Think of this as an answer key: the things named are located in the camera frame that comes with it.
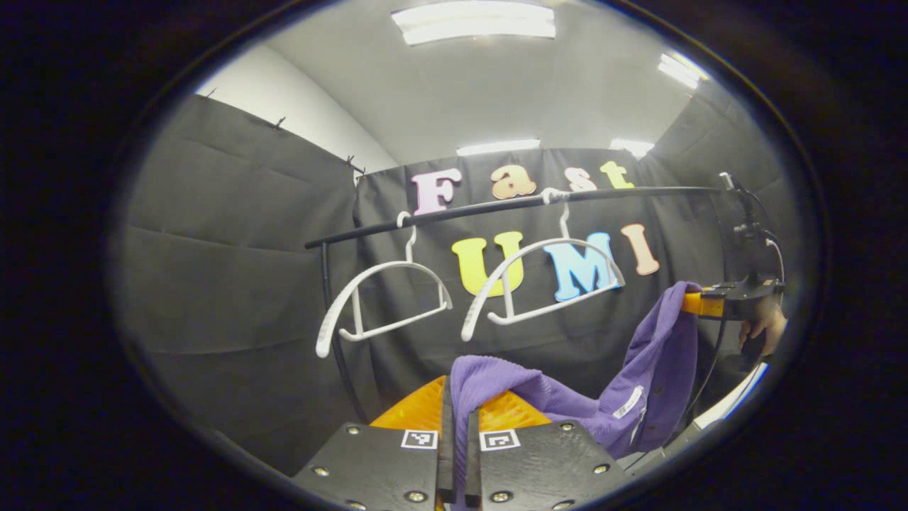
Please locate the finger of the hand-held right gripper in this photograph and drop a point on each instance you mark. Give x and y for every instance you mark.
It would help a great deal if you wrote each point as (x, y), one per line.
(745, 294)

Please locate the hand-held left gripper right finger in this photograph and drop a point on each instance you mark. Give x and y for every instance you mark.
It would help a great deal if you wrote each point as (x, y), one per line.
(473, 468)

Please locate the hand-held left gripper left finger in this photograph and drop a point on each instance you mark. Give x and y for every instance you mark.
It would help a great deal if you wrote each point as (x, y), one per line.
(445, 468)

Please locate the black metal clothes rack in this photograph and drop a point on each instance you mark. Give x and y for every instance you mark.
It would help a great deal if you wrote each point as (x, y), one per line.
(638, 191)

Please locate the white plastic clothes hanger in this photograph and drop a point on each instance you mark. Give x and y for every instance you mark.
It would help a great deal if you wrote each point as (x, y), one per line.
(326, 330)
(471, 319)

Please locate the white flat panel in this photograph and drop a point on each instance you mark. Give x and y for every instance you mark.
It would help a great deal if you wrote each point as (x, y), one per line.
(731, 401)

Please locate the black backdrop cloth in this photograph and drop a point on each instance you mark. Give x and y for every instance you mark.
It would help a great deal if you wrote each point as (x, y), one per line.
(234, 284)

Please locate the large ceiling light panel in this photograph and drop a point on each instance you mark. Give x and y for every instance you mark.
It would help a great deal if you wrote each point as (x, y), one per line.
(472, 21)

